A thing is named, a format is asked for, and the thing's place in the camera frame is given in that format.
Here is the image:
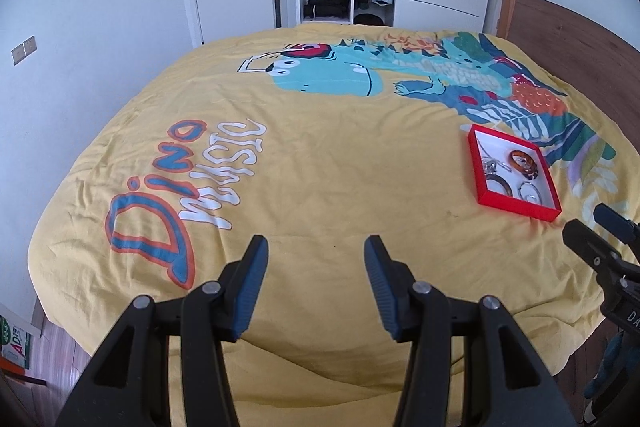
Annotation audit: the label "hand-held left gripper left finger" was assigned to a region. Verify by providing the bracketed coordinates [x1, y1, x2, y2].
[55, 234, 269, 427]

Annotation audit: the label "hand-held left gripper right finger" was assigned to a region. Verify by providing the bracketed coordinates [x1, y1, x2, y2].
[363, 234, 578, 427]

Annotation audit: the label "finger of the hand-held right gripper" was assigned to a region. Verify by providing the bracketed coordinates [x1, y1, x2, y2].
[561, 220, 640, 280]
[594, 203, 640, 249]

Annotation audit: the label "red cardboard box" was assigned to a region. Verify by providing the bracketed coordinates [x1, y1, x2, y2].
[467, 123, 562, 222]

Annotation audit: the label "amber bangle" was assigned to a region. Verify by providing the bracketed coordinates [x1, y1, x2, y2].
[509, 149, 539, 180]

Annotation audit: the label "person's right hand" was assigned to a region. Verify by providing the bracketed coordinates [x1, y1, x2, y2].
[584, 336, 627, 400]

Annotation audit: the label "dark metal bangle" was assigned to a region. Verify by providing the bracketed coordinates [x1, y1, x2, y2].
[487, 174, 514, 198]

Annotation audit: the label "yellow printed blanket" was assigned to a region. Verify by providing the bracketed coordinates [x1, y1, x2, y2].
[27, 24, 632, 427]

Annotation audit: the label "wooden headboard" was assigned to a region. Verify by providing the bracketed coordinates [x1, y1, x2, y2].
[496, 0, 640, 118]

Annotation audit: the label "printed cardboard box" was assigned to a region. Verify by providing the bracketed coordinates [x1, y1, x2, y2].
[0, 302, 43, 383]

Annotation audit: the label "dark folded clothes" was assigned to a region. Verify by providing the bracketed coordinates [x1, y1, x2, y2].
[303, 0, 351, 22]

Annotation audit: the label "wall light switch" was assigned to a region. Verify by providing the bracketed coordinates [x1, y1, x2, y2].
[11, 35, 37, 66]

